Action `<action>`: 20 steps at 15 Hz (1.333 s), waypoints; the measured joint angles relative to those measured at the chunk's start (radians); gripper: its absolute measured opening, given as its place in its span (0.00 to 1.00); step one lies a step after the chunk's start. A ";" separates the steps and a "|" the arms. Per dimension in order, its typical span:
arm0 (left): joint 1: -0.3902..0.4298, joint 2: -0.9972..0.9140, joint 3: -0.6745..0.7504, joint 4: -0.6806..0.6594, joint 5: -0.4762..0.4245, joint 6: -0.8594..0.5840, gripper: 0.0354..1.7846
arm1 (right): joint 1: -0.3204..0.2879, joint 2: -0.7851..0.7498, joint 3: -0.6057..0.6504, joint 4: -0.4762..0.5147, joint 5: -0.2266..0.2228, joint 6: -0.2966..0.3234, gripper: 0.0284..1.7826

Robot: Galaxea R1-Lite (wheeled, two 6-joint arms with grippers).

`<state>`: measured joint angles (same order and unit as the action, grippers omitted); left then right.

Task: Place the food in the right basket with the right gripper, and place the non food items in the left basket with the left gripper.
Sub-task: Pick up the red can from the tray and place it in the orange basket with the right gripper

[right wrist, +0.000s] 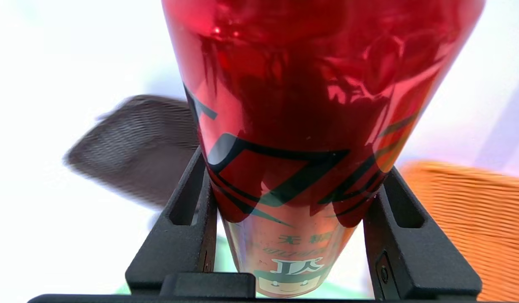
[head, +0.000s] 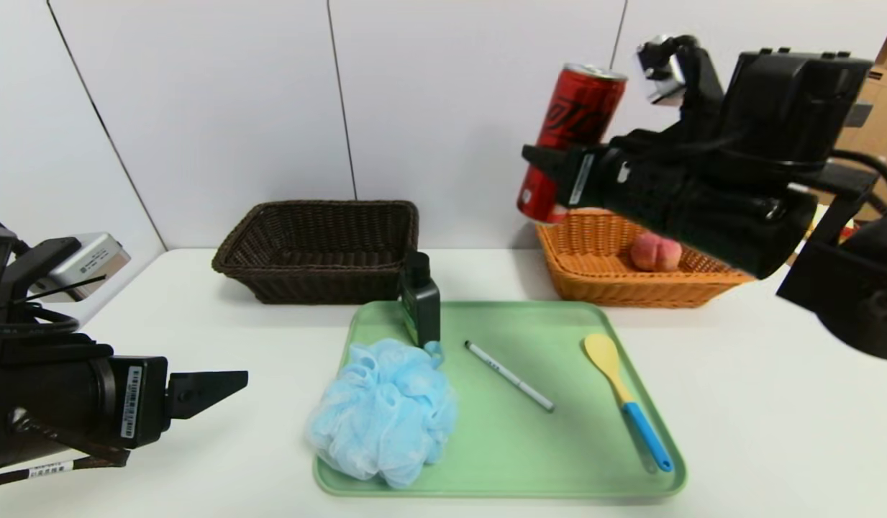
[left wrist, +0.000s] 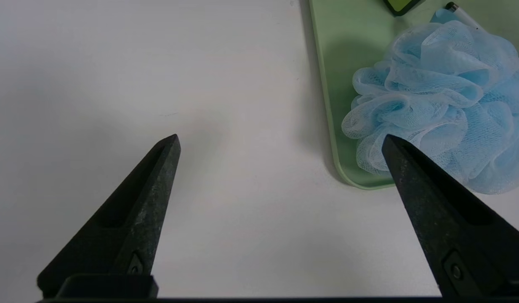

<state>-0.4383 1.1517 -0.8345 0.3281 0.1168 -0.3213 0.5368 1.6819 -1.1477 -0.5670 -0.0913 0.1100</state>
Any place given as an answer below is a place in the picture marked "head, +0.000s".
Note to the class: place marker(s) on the light green plastic tray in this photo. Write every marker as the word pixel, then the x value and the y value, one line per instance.
pixel 558 446

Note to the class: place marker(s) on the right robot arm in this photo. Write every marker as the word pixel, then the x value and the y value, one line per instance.
pixel 795 108

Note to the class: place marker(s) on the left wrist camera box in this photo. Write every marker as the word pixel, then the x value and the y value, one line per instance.
pixel 91 262

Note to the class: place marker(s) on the red cola can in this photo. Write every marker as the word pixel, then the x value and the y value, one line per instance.
pixel 580 108

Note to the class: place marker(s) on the light blue mesh bath pouf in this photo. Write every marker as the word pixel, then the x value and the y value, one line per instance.
pixel 378 417

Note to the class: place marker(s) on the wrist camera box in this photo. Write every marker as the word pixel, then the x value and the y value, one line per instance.
pixel 662 72
pixel 91 262

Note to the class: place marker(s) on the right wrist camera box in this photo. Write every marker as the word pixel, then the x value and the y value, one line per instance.
pixel 662 72

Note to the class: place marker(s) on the peach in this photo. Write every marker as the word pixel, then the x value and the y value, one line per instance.
pixel 655 253

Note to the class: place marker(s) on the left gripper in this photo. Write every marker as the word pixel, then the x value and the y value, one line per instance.
pixel 137 401

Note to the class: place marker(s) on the dark green bottle black cap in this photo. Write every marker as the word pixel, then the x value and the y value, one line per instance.
pixel 421 306

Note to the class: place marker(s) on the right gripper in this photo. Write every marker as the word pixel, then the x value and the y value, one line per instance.
pixel 579 179

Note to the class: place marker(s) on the white pen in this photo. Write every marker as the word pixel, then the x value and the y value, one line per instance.
pixel 508 375

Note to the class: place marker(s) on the orange wicker basket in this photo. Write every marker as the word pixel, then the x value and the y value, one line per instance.
pixel 616 288

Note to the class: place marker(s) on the dark brown wicker basket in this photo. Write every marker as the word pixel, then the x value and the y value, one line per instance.
pixel 321 277

